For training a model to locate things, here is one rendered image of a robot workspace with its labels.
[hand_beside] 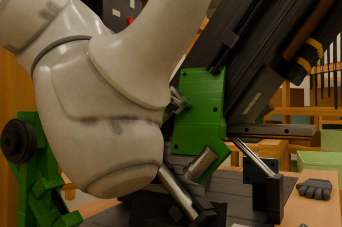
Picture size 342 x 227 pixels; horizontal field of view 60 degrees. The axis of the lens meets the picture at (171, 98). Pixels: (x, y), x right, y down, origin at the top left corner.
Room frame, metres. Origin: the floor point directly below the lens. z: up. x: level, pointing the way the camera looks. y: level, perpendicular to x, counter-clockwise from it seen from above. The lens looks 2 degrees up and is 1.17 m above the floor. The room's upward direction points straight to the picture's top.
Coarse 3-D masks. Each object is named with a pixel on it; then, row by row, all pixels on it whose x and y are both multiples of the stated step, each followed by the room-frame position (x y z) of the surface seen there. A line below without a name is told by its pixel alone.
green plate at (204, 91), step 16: (192, 80) 0.71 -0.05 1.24; (208, 80) 0.69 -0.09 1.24; (224, 80) 0.68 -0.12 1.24; (192, 96) 0.70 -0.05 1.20; (208, 96) 0.68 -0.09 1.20; (192, 112) 0.69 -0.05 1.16; (208, 112) 0.67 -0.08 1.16; (176, 128) 0.70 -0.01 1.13; (192, 128) 0.68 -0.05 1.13; (208, 128) 0.66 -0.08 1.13; (224, 128) 0.71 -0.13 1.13; (176, 144) 0.69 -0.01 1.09; (192, 144) 0.67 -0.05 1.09; (208, 144) 0.65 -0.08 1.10
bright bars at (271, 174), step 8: (240, 144) 0.77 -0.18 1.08; (248, 152) 0.76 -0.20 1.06; (256, 160) 0.74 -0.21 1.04; (264, 168) 0.73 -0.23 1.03; (272, 176) 0.73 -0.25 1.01; (280, 176) 0.73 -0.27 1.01; (272, 184) 0.71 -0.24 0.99; (280, 184) 0.72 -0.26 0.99; (272, 192) 0.71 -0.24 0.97; (280, 192) 0.72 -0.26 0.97; (272, 200) 0.71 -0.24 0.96; (280, 200) 0.72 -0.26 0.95; (272, 208) 0.71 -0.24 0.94; (280, 208) 0.72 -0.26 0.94; (272, 216) 0.71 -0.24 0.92; (280, 216) 0.71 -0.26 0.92
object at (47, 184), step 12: (0, 144) 0.55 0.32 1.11; (12, 168) 0.53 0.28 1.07; (36, 168) 0.52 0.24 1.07; (36, 180) 0.52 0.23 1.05; (60, 180) 0.53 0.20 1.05; (36, 192) 0.51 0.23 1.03; (36, 204) 0.50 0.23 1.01; (60, 204) 0.51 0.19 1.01; (36, 216) 0.50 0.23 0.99; (48, 216) 0.50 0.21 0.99; (60, 216) 0.52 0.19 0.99; (72, 216) 0.50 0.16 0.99
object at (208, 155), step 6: (204, 150) 0.61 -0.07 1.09; (210, 150) 0.60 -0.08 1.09; (198, 156) 0.62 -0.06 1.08; (204, 156) 0.61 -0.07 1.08; (210, 156) 0.60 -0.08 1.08; (216, 156) 0.60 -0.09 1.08; (192, 162) 0.62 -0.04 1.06; (198, 162) 0.61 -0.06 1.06; (204, 162) 0.61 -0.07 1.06; (210, 162) 0.61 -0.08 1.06; (186, 168) 0.62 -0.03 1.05; (192, 168) 0.61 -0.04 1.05; (198, 168) 0.61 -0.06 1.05; (204, 168) 0.61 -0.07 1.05; (186, 174) 0.61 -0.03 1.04; (192, 174) 0.61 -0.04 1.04; (198, 174) 0.61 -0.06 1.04; (192, 180) 0.61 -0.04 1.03
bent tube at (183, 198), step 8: (176, 96) 0.67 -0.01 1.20; (184, 96) 0.70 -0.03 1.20; (184, 104) 0.66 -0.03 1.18; (160, 168) 0.65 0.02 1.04; (160, 176) 0.64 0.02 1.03; (168, 176) 0.64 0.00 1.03; (168, 184) 0.63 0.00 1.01; (176, 184) 0.62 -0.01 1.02; (176, 192) 0.61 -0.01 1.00; (184, 192) 0.61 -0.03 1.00; (176, 200) 0.61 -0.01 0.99; (184, 200) 0.60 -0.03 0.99; (184, 208) 0.60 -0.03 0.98; (192, 208) 0.59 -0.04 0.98; (192, 216) 0.58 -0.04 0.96
